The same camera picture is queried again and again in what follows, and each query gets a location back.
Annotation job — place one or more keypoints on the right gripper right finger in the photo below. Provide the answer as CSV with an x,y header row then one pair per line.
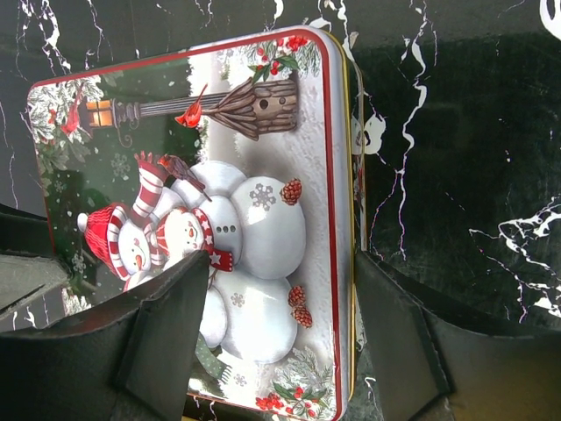
x,y
435,358

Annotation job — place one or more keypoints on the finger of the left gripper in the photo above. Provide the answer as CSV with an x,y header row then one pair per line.
x,y
33,280

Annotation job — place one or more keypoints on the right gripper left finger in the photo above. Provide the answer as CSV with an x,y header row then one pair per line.
x,y
128,358

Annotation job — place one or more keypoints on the gold tin lid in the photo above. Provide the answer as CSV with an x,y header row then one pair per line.
x,y
239,149

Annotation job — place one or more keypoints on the gold cookie tin box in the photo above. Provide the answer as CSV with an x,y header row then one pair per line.
x,y
357,126

